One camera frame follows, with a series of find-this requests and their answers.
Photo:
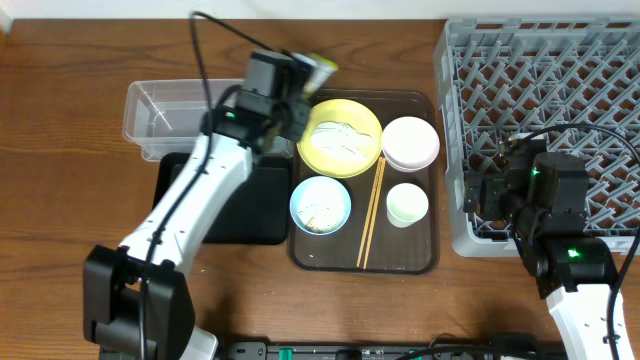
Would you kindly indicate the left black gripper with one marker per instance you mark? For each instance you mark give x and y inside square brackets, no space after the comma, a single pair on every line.
[296,122]

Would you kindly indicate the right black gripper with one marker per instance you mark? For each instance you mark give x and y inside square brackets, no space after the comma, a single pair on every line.
[495,187]

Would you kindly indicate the white tissue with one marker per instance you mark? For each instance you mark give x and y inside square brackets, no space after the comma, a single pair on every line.
[340,141]

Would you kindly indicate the yellow green snack wrapper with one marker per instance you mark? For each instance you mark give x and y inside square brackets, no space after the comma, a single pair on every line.
[321,69]

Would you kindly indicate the pale green cup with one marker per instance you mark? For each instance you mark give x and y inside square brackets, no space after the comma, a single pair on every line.
[406,204]

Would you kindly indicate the pink bowl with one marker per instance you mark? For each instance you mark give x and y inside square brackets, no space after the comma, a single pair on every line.
[410,144]

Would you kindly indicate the light blue bowl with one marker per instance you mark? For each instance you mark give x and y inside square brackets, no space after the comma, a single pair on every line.
[320,184]

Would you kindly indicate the rice food scraps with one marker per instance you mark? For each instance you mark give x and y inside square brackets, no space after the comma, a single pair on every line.
[320,213]

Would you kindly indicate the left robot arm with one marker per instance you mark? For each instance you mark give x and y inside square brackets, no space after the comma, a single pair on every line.
[136,300]

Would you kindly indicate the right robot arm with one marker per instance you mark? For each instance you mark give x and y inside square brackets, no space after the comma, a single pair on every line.
[542,197]

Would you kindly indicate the grey dishwasher rack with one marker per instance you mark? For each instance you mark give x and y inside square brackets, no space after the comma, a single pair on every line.
[577,78]

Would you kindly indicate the yellow plate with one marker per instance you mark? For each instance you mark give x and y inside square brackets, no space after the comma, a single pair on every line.
[356,115]

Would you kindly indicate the black tray bin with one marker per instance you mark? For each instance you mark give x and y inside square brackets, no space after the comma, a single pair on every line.
[258,211]

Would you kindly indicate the brown plastic serving tray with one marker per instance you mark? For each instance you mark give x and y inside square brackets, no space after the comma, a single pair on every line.
[412,250]

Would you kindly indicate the clear plastic bin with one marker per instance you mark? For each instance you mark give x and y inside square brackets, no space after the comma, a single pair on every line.
[164,116]

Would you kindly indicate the right wooden chopstick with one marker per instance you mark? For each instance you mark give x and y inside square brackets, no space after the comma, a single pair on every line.
[372,223]

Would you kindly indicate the wooden chopstick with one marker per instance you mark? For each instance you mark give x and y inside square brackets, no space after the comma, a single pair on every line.
[375,186]
[372,223]

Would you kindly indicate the left wooden chopstick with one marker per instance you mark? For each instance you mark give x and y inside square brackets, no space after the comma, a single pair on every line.
[375,186]

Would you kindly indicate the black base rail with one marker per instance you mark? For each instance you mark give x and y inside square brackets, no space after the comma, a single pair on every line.
[265,351]

